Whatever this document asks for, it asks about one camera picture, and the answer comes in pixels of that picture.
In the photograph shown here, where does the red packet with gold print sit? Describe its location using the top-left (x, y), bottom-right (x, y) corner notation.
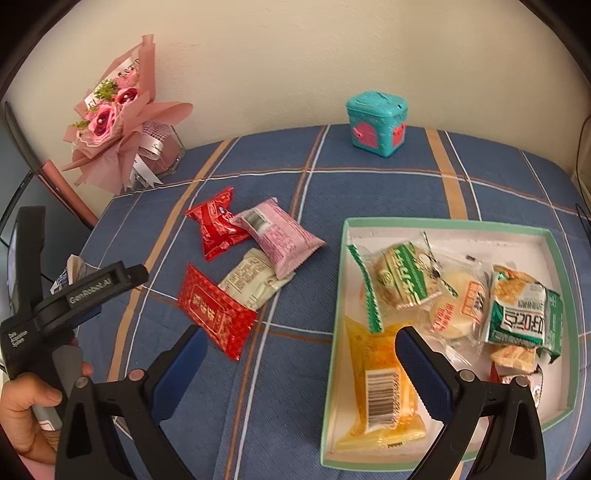
top-left (177, 263), bottom-right (258, 361)

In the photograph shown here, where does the clear packet with white pastry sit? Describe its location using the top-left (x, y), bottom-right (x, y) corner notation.
top-left (418, 231), bottom-right (492, 354)

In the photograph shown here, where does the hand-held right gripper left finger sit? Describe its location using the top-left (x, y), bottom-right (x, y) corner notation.
top-left (54, 324), bottom-right (211, 480)

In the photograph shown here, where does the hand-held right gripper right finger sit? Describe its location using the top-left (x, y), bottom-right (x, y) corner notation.
top-left (394, 325), bottom-right (548, 480)

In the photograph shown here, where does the pink flower bouquet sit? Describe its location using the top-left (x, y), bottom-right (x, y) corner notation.
top-left (62, 33), bottom-right (195, 195)

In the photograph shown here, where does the glass vase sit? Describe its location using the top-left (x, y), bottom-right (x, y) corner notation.
top-left (134, 122), bottom-right (186, 178)

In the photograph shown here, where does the green and white cracker packet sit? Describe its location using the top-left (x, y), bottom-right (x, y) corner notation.
top-left (482, 264), bottom-right (552, 349)

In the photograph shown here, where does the small orange patterned packet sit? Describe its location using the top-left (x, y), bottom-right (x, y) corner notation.
top-left (489, 344), bottom-right (539, 374)

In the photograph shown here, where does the pink snack packet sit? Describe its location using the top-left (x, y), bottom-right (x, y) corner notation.
top-left (229, 198), bottom-right (326, 280)

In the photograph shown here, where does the white crumpled wrapper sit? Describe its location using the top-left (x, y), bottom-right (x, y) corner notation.
top-left (50, 253), bottom-right (100, 296)

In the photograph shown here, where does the red and white biscuit packet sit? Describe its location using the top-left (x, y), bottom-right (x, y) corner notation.
top-left (488, 362), bottom-right (547, 409)

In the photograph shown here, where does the dark green snack packet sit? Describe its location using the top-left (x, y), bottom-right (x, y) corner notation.
top-left (545, 288), bottom-right (565, 365)

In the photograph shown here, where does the cream printed snack packet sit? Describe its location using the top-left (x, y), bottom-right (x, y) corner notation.
top-left (217, 248), bottom-right (296, 311)

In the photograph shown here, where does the person's left hand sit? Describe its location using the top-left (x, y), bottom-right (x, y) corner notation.
top-left (0, 337), bottom-right (94, 464)

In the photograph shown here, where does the blue plaid tablecloth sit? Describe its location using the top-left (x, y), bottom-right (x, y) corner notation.
top-left (69, 124), bottom-right (591, 480)

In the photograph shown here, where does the red twist-end snack packet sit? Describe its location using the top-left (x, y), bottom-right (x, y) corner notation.
top-left (185, 187), bottom-right (252, 262)

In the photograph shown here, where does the white tray with green rim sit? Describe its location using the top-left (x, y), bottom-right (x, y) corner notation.
top-left (320, 217), bottom-right (580, 469)

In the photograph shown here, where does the teal box with pink clasps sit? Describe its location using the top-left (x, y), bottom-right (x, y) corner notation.
top-left (346, 91), bottom-right (411, 157)

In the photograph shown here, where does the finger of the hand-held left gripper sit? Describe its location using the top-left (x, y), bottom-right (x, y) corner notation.
top-left (34, 261), bottom-right (150, 334)
top-left (69, 302), bottom-right (105, 330)

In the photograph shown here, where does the green striped clear packet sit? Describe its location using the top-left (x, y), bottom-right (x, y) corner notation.
top-left (347, 241), bottom-right (446, 334)

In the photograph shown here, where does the yellow snack packet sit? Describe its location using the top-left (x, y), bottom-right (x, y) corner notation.
top-left (335, 315), bottom-right (428, 452)

